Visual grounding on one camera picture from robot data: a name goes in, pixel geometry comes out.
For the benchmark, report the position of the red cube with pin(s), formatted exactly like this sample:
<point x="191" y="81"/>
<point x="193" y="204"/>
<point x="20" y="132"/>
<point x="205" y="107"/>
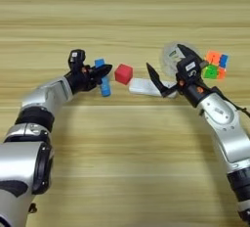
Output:
<point x="123" y="74"/>

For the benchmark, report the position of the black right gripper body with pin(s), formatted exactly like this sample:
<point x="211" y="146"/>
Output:
<point x="193" y="90"/>

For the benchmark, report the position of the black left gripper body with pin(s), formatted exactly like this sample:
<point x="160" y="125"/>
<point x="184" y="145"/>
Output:
<point x="79" y="79"/>

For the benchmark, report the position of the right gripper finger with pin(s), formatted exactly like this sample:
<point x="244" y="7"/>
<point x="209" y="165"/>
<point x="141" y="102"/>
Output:
<point x="190" y="53"/>
<point x="156" y="79"/>

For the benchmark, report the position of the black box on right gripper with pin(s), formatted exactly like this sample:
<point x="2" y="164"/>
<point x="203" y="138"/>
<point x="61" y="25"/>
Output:
<point x="189" y="68"/>

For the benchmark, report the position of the colourful puzzle cube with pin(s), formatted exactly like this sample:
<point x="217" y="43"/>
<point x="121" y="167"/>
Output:
<point x="215" y="66"/>

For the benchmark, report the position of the white rectangular box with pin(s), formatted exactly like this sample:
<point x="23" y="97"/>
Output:
<point x="141" y="87"/>

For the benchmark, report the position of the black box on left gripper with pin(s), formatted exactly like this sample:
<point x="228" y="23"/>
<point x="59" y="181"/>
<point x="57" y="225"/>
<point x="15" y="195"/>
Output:
<point x="76" y="58"/>

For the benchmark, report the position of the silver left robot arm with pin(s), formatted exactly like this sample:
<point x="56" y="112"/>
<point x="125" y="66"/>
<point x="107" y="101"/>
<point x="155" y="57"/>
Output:
<point x="29" y="146"/>

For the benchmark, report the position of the clear tape roll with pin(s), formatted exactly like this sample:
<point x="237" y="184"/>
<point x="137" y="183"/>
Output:
<point x="169" y="61"/>

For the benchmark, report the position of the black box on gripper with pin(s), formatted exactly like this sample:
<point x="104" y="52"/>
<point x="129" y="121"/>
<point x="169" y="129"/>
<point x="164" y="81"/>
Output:
<point x="189" y="68"/>
<point x="76" y="58"/>

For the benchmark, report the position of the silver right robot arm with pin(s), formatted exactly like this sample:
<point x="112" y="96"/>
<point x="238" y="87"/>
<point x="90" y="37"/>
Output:
<point x="228" y="133"/>

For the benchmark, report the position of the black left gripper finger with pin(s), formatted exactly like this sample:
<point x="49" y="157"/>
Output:
<point x="102" y="70"/>
<point x="96" y="81"/>

